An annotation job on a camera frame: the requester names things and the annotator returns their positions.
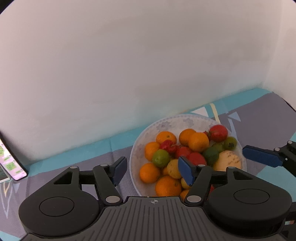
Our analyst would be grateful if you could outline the large orange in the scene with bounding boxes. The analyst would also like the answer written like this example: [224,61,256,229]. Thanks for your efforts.
[188,132,209,152]
[156,131,177,144]

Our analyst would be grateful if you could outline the yellow-green fruit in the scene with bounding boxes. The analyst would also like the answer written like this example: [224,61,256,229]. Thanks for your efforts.
[180,178,191,190]

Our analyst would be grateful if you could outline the red apple right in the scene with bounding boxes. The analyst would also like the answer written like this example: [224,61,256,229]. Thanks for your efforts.
[209,185,215,194]

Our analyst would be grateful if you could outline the red apple top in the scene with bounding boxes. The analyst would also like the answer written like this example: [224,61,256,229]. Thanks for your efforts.
[188,152,207,166]

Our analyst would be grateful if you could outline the orange beside red apple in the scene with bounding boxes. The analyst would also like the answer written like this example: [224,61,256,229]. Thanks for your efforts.
[180,189,189,202]

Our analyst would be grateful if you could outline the yellow-brown fruit with stem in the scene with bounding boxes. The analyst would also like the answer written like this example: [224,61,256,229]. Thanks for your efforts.
[166,159,182,179]

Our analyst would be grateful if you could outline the red apple upper middle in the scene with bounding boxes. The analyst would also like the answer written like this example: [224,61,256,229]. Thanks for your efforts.
[175,146,192,159]

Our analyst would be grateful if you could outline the orange in bowl front centre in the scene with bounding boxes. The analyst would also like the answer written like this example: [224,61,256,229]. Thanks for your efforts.
[155,176,182,197]

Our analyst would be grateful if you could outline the orange in bowl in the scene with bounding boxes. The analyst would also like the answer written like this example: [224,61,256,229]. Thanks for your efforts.
[144,142,160,161]
[155,176,182,197]
[179,128,196,147]
[139,163,161,184]

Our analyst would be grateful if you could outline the pale striped melon in bowl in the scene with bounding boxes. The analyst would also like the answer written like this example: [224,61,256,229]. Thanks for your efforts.
[213,150,242,171]

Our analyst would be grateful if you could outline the small red apple bottom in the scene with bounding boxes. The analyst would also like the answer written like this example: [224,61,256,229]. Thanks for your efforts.
[159,140,178,155]

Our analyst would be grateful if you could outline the blue purple patterned mat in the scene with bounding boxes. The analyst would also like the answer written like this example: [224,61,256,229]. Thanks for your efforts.
[1,88,295,240]

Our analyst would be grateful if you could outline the green lime fruit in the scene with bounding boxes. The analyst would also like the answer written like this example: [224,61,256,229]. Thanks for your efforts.
[152,149,171,168]

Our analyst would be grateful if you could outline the orange in bowl back left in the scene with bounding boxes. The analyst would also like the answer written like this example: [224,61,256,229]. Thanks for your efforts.
[139,163,161,184]

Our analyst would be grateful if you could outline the big red apple centre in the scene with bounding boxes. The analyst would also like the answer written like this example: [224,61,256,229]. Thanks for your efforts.
[209,125,228,143]

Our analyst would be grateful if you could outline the orange in bowl front left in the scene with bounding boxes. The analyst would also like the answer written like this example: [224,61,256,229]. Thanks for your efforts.
[144,142,160,161]

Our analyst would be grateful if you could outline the white floral oval bowl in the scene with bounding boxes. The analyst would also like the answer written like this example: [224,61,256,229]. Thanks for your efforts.
[129,113,247,198]

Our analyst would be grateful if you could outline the black smartphone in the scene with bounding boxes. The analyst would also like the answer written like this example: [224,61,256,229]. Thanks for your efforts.
[0,135,28,181]

